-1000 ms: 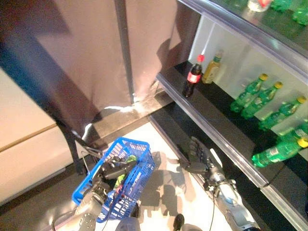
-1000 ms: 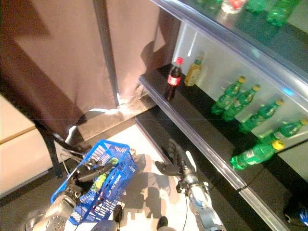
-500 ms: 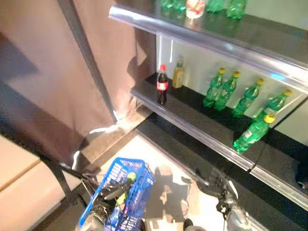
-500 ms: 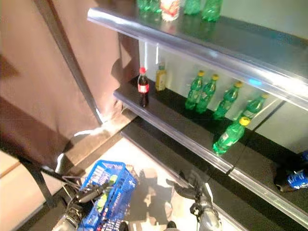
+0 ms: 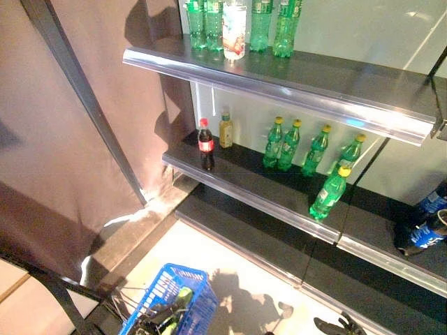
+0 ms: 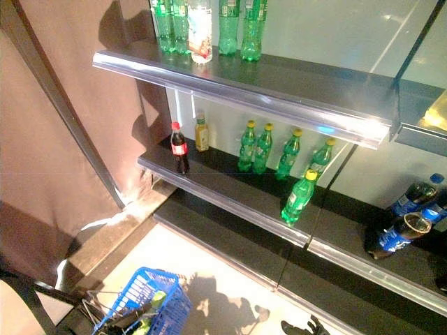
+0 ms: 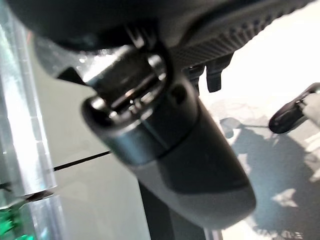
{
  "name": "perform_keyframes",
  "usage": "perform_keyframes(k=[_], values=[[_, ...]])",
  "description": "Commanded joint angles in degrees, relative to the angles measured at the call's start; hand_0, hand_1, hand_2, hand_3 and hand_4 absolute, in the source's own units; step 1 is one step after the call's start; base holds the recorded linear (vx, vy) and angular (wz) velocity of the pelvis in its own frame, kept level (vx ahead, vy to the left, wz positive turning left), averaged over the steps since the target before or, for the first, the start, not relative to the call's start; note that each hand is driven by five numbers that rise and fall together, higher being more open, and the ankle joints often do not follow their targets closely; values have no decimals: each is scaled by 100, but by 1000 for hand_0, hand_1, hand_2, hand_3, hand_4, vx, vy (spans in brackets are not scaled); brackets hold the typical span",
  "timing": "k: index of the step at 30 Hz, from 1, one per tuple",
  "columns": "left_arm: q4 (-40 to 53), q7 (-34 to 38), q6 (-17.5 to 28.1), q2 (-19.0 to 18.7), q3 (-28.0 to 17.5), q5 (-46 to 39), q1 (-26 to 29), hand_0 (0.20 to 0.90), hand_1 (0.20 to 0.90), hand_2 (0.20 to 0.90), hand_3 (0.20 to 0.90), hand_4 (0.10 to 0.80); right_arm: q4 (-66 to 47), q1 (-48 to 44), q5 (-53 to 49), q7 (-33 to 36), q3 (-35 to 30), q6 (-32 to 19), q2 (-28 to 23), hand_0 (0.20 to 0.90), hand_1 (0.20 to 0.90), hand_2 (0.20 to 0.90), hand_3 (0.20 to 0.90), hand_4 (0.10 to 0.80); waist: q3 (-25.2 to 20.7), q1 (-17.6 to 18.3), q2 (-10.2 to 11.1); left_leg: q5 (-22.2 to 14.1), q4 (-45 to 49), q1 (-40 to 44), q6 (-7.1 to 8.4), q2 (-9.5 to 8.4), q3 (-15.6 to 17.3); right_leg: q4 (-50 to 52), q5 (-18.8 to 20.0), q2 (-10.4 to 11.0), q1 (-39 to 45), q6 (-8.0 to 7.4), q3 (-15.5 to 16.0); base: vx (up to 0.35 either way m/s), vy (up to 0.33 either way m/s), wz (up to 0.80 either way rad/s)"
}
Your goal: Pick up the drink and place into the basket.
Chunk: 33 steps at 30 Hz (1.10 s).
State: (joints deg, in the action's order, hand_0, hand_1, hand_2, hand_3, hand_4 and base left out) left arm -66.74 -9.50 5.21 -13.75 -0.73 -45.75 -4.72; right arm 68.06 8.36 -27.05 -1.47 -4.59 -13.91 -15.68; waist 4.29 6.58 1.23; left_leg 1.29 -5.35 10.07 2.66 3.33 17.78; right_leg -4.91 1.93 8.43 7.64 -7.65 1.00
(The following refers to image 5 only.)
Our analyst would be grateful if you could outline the metal backdrop pole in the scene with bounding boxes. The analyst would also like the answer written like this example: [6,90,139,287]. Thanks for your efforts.
[20,0,147,207]

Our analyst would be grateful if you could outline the cola bottle red label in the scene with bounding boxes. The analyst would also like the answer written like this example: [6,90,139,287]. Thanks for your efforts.
[197,117,216,172]

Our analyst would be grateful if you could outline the blue plastic shopping basket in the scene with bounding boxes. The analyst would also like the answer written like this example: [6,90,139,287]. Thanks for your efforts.
[110,262,220,335]

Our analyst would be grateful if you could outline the small Pepsi bottle blue cap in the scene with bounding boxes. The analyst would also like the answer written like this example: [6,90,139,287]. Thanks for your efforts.
[393,208,447,258]
[413,181,447,219]

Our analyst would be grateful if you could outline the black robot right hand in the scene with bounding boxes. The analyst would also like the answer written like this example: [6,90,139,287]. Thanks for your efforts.
[313,311,372,335]

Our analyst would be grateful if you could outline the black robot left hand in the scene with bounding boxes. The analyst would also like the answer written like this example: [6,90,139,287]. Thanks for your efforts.
[138,302,186,335]

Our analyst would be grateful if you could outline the green drink container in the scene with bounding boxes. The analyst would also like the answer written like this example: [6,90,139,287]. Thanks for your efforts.
[153,286,195,332]

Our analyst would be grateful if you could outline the large green soda bottle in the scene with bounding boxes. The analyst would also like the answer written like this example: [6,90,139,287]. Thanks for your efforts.
[204,0,224,52]
[184,0,207,50]
[249,0,274,53]
[272,0,303,59]

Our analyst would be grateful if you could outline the dark floor plinth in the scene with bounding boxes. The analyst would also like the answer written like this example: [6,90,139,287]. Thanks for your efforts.
[80,181,202,283]

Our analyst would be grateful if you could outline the brown backdrop curtain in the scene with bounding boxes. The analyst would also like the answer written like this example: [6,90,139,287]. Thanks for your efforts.
[0,0,196,280]

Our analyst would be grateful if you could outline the small yellow tea bottle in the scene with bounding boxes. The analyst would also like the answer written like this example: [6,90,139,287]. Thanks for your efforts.
[219,110,234,149]

